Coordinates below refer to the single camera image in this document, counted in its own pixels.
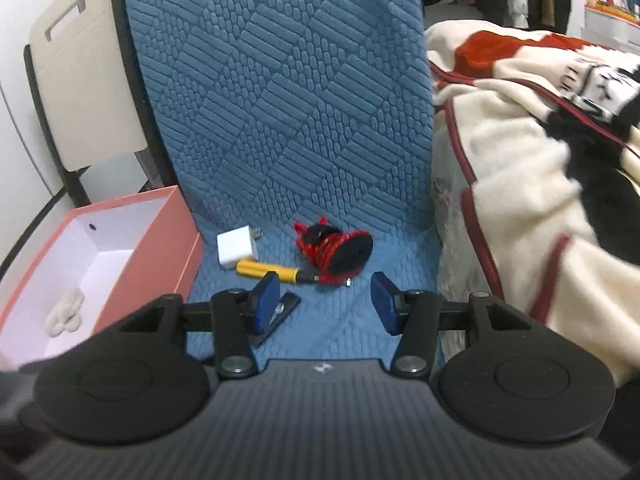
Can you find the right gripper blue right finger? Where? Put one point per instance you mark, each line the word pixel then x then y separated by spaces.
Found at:
pixel 413 315

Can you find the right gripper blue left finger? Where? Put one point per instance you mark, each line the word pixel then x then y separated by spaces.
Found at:
pixel 236 315

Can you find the black rectangular lighter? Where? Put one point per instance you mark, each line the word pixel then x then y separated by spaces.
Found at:
pixel 287 304

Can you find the red black toy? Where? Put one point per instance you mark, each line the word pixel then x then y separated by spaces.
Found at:
pixel 336 256

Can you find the floral lace bed cover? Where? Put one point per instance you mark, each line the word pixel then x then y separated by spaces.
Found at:
pixel 465 189

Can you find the white charger with prongs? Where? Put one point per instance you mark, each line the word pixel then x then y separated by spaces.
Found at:
pixel 236 245

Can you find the pink storage box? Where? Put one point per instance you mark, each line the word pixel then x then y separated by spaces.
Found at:
pixel 120 254

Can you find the cream red trimmed blanket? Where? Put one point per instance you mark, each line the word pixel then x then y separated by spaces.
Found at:
pixel 562 118

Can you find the blue textured chair cushion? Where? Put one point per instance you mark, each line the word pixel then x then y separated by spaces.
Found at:
pixel 275 112

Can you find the white desk with items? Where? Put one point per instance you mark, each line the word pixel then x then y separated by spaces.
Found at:
pixel 611 26

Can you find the yellow handled screwdriver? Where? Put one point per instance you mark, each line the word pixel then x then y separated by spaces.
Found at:
pixel 255 269

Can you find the cream chair with black frame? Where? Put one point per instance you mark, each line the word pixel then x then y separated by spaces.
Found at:
pixel 90 100

